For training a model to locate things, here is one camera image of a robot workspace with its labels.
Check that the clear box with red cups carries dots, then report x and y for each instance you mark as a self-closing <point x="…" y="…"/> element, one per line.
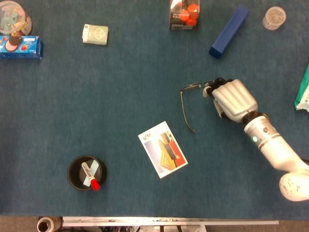
<point x="184" y="17"/>

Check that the black mesh pen holder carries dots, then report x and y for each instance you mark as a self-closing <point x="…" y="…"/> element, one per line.
<point x="72" y="174"/>

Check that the red-capped marker pen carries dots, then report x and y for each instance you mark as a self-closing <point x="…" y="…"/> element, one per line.
<point x="89" y="174"/>

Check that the blue felt table cover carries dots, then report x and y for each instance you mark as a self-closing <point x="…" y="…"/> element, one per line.
<point x="96" y="96"/>

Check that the long dark blue box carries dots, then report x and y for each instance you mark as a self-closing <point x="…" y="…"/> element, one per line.
<point x="229" y="31"/>

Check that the brown tape roll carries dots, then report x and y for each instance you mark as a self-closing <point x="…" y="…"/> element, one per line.
<point x="55" y="223"/>

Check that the green wet wipes pack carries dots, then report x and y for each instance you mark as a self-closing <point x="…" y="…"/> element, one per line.
<point x="304" y="96"/>

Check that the aluminium rail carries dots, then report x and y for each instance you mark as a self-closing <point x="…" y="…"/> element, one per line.
<point x="169" y="221"/>

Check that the picture postcard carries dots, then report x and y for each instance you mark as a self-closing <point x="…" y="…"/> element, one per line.
<point x="164" y="149"/>

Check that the small clear round container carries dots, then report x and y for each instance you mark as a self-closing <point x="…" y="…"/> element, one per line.
<point x="274" y="18"/>

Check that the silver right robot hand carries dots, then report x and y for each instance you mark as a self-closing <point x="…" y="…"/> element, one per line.
<point x="234" y="99"/>

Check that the clear plastic jar with clips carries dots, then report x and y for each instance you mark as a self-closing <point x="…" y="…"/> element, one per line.
<point x="12" y="19"/>

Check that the pale green card box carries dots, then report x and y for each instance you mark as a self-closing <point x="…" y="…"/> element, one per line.
<point x="95" y="35"/>

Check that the light blue flat strip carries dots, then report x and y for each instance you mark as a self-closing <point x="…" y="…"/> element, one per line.
<point x="95" y="166"/>

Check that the thin metal eyeglasses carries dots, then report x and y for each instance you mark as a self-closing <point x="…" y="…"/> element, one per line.
<point x="190" y="86"/>

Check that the blue cookie box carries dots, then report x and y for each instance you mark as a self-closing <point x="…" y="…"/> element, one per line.
<point x="31" y="48"/>

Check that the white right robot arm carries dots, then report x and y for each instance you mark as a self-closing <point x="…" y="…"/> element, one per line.
<point x="272" y="147"/>

